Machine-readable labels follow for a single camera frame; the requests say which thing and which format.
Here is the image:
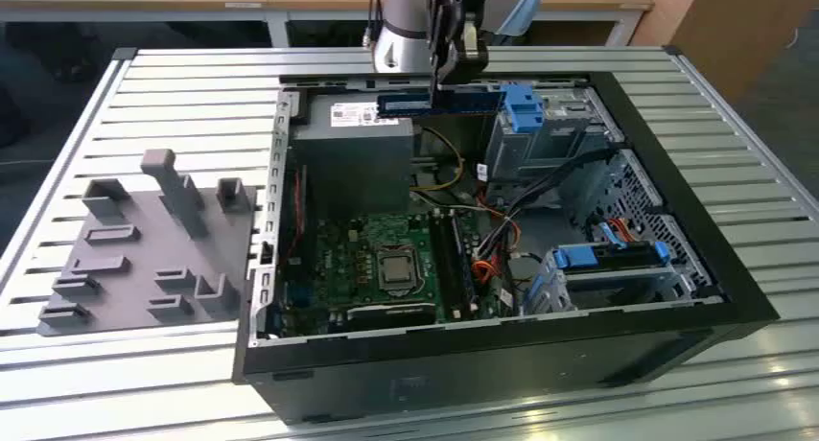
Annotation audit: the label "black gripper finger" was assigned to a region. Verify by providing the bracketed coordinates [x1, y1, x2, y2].
[447, 24, 491, 85]
[427, 28, 452, 117]

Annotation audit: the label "blue RAM stick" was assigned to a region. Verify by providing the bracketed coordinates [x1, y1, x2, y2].
[376, 91, 504, 121]

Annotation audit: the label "black empty RAM slot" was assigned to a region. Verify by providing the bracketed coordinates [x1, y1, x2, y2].
[427, 208, 463, 320]

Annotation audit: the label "blue disk carrier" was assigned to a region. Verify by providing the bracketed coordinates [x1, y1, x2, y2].
[502, 81, 548, 134]
[551, 242, 672, 272]

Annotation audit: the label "grey metal drive cage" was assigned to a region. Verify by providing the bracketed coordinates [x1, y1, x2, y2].
[484, 85, 627, 186]

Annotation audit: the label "grey power supply unit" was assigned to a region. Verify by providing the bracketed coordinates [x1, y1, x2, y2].
[291, 93, 416, 213]

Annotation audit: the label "wooden cabinet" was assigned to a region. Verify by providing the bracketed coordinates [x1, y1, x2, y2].
[630, 0, 819, 103]

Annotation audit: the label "CPU socket with silver CPU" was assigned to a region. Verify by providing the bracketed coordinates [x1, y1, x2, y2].
[372, 246, 426, 299]

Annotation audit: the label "green motherboard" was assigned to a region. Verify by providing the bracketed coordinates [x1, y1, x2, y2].
[274, 209, 514, 335]

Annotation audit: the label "black graphics card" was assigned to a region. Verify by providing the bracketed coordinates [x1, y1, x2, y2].
[344, 302, 439, 329]

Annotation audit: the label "grey metal disk bay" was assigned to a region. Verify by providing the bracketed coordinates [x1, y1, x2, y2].
[522, 242, 712, 313]

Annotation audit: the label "black open PC case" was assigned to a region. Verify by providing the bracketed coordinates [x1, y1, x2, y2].
[231, 70, 782, 426]

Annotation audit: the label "grey plastic parts rack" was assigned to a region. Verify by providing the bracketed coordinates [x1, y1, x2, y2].
[37, 148, 261, 337]

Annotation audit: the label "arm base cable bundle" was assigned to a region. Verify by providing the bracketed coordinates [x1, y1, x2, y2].
[363, 0, 386, 50]

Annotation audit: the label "yellow and black wires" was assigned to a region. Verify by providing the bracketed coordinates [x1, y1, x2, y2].
[408, 126, 467, 194]

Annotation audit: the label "black cable bundle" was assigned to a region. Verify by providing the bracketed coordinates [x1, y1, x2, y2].
[479, 149, 616, 250]

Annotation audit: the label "wood top desk white frame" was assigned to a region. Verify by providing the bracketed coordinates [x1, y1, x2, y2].
[0, 0, 655, 48]

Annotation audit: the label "orange wire bundle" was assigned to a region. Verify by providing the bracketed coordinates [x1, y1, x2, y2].
[471, 215, 523, 285]

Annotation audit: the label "blue and orange disk wires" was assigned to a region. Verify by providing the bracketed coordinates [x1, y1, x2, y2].
[599, 217, 648, 248]

